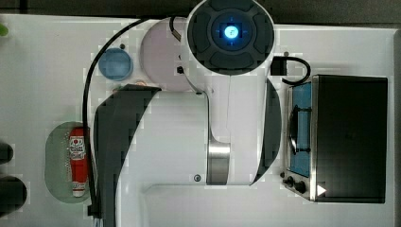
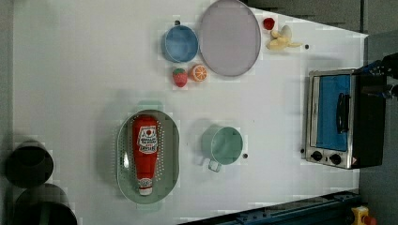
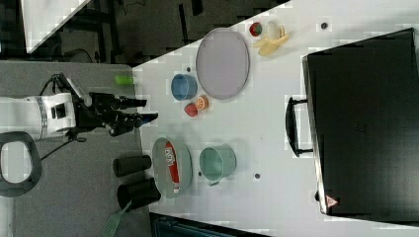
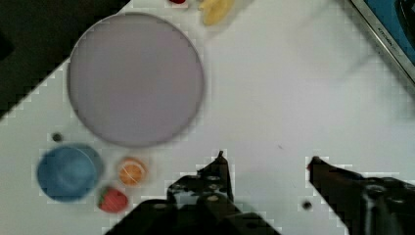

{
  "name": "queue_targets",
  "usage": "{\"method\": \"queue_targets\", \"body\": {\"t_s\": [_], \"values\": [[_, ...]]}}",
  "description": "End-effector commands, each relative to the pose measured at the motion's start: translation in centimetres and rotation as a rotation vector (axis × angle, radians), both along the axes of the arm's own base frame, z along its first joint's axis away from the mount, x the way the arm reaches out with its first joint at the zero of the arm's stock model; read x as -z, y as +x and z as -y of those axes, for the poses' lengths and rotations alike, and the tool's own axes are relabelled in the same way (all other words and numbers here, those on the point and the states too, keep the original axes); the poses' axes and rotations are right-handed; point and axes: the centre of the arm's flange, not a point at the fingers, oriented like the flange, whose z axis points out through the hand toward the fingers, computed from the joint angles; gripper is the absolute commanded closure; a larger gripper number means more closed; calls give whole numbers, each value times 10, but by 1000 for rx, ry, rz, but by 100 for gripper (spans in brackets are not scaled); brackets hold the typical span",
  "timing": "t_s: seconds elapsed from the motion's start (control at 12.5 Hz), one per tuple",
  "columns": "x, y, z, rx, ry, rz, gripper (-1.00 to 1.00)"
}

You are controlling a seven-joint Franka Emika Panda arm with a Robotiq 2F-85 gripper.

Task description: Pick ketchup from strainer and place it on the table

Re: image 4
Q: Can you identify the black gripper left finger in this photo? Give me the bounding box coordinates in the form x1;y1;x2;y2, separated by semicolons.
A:
166;150;234;209

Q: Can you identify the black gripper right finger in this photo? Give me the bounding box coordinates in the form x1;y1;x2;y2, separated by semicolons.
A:
307;157;415;235

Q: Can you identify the round grey plate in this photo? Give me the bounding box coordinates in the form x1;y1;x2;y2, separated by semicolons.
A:
68;13;206;148

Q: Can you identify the red strawberry toy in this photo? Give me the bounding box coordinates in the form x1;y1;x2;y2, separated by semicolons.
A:
98;187;128;213

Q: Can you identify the yellow banana toy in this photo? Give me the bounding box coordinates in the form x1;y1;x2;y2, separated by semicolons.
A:
198;0;235;26

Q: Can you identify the black toaster oven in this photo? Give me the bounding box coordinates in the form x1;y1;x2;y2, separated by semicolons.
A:
348;0;415;83

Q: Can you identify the blue cup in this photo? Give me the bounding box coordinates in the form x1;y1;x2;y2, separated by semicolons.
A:
36;143;104;203

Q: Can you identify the red apple toy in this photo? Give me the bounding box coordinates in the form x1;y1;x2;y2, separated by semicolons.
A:
169;0;186;5

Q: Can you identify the orange slice toy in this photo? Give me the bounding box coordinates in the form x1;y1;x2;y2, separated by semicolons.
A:
117;158;147;187

